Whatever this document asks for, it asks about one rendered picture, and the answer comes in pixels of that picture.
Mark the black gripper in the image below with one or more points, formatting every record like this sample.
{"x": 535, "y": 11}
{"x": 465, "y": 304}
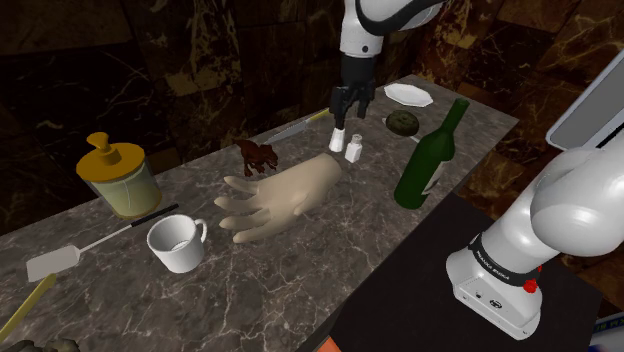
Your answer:
{"x": 357, "y": 73}

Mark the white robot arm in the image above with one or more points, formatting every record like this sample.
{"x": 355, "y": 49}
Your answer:
{"x": 516, "y": 244}

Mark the white shaker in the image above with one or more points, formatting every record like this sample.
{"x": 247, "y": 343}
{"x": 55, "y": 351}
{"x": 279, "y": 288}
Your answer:
{"x": 353, "y": 150}
{"x": 337, "y": 141}

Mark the dark green round object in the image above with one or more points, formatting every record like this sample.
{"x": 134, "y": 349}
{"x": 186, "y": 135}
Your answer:
{"x": 402, "y": 123}

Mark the white plate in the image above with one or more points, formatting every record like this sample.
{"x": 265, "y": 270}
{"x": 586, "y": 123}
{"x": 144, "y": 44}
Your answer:
{"x": 408, "y": 94}

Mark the green wine bottle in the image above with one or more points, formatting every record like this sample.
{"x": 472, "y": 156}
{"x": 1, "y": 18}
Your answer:
{"x": 424, "y": 170}

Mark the beige glove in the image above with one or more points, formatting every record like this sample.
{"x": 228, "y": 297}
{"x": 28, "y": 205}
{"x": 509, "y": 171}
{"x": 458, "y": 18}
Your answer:
{"x": 292, "y": 190}

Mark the brown animal figure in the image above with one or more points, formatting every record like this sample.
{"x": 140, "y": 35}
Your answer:
{"x": 261, "y": 156}

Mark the white mug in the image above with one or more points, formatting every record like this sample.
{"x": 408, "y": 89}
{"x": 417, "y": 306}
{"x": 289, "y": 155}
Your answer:
{"x": 180, "y": 258}

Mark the glass jar with yellow lid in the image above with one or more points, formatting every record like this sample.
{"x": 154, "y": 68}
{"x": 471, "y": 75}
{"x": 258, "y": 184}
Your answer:
{"x": 122, "y": 190}

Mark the blue and white box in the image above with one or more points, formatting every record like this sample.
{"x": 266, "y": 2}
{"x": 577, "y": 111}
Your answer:
{"x": 612, "y": 334}

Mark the yellow stick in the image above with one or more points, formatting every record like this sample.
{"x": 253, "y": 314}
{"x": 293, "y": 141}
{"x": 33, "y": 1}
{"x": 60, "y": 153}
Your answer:
{"x": 29, "y": 304}

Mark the dark grey rock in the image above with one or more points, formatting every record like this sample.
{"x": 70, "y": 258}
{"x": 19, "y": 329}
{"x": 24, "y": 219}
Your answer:
{"x": 29, "y": 347}

